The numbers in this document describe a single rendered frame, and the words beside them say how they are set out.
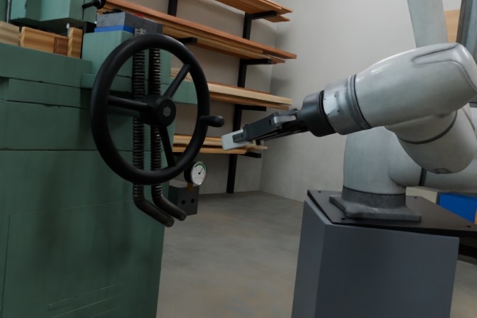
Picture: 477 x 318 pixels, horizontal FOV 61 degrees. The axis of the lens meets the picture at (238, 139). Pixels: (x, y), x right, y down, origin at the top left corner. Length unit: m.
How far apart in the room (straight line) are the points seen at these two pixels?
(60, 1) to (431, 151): 0.85
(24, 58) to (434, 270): 0.95
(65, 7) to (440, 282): 1.05
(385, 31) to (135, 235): 3.57
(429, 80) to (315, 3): 4.23
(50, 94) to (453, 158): 0.74
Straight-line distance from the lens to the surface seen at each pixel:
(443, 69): 0.60
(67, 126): 0.89
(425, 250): 1.01
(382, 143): 1.01
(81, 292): 1.01
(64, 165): 0.90
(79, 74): 0.90
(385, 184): 1.02
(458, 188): 1.06
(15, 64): 0.84
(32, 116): 0.86
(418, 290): 1.04
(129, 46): 0.74
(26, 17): 1.14
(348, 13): 4.52
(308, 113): 0.67
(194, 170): 1.05
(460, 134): 0.72
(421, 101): 0.61
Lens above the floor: 0.80
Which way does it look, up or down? 2 degrees down
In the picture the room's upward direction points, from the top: 6 degrees clockwise
